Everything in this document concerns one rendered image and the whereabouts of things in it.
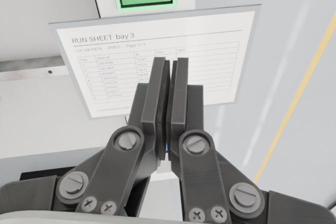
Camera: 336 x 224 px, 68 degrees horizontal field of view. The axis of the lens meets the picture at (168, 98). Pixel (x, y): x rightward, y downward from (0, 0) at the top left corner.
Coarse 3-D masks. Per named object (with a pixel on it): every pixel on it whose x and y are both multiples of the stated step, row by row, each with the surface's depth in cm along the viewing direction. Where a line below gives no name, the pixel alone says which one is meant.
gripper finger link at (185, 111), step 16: (176, 64) 11; (176, 80) 10; (176, 96) 9; (192, 96) 11; (176, 112) 9; (192, 112) 10; (176, 128) 9; (192, 128) 9; (176, 144) 9; (176, 160) 9; (224, 160) 8; (224, 176) 8; (240, 176) 8; (240, 192) 8; (256, 192) 8; (240, 208) 7; (256, 208) 7
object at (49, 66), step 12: (12, 60) 42; (24, 60) 42; (36, 60) 42; (48, 60) 42; (60, 60) 42; (0, 72) 40; (12, 72) 41; (24, 72) 41; (36, 72) 41; (48, 72) 41; (60, 72) 42
